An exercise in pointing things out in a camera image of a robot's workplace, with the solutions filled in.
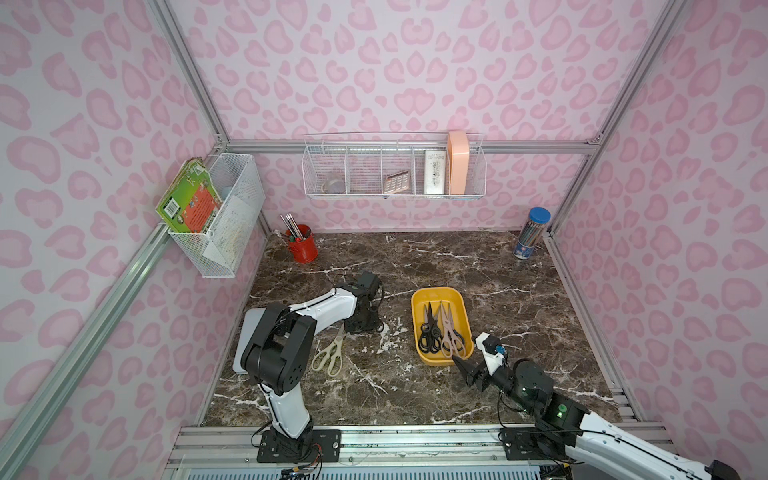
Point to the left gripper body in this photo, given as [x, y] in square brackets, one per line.
[365, 318]

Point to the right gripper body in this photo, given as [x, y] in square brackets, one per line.
[477, 368]

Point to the pink kitchen scissors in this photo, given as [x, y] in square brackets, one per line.
[452, 342]

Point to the all black scissors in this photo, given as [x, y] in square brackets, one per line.
[429, 341]

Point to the yellow storage box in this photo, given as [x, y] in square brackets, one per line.
[441, 326]

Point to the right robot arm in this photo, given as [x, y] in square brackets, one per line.
[564, 429]

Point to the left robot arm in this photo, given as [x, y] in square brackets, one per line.
[275, 342]

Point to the cream kitchen scissors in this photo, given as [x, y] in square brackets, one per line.
[329, 359]

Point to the pink box on shelf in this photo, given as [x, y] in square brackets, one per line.
[458, 155]

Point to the red pen bucket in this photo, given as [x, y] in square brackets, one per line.
[303, 251]

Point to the pens in bucket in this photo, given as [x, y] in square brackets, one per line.
[293, 227]

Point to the round tape on shelf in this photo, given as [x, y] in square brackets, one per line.
[334, 184]

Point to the small calculator on shelf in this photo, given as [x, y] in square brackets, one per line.
[397, 183]

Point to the grey flat case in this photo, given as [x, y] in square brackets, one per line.
[251, 320]

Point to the white card on shelf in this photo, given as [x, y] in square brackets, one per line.
[434, 172]

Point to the white paper in basket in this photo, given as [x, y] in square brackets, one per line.
[229, 234]

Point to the blue lid pencil tube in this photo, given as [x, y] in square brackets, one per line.
[537, 221]

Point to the green red book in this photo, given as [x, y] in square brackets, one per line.
[191, 202]

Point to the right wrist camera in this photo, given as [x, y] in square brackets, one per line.
[493, 351]

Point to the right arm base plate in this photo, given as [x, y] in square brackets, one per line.
[534, 444]

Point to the white wire wall shelf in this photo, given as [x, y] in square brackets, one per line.
[365, 159]

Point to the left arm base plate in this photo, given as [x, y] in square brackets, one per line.
[275, 447]

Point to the white mesh wall basket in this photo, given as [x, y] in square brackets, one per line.
[232, 174]

